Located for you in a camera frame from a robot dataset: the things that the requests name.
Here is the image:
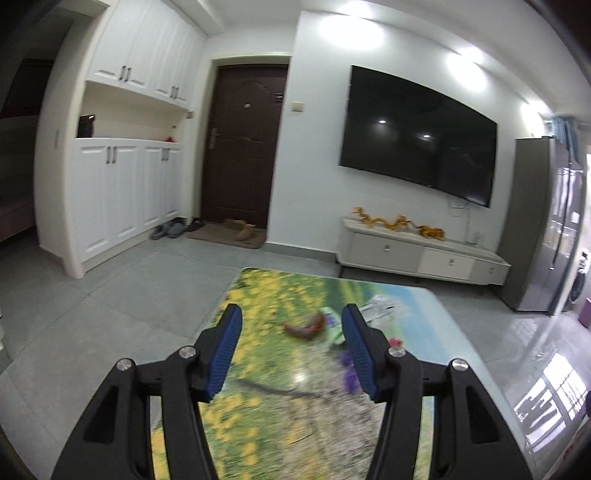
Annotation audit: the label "purple snack wrapper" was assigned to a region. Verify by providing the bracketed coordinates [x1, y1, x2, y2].
[341, 351, 361, 395]

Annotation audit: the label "grey crumpled wrapper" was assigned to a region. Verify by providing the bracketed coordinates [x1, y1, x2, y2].
[360, 294, 410, 330]

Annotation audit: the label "green white wrapper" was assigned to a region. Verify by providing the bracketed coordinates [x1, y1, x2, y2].
[320, 307, 345, 348]

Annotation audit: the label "red snack bag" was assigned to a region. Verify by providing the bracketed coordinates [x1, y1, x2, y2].
[283, 311, 327, 340]

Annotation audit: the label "white washing machine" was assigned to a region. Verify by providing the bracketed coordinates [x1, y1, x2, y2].
[569, 271, 586, 304]

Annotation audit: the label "white low TV cabinet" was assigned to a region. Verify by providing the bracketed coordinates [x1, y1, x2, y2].
[335, 218, 511, 286]

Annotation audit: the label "golden tiger figurine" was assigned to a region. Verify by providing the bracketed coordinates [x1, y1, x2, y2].
[416, 225, 446, 241]

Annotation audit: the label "grey slippers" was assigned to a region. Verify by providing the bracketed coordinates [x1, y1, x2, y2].
[150, 219, 204, 240]

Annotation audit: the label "golden dragon figurine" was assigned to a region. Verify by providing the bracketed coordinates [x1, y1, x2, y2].
[352, 207, 412, 231]

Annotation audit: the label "brown door mat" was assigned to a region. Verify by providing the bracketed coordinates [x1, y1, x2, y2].
[185, 223, 266, 249]

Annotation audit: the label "tan boots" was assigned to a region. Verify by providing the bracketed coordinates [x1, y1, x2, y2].
[224, 219, 256, 242]

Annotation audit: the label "grey double-door refrigerator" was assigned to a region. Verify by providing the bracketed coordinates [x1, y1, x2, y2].
[498, 137, 584, 313]

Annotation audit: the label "white shoe cabinet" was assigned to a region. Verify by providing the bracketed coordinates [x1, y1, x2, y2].
[34, 1, 206, 279]

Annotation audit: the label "dark brown entrance door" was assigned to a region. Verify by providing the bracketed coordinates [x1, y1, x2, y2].
[200, 64, 288, 229]

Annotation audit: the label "large black wall television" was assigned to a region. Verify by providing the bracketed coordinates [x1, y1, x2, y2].
[339, 66, 498, 208]

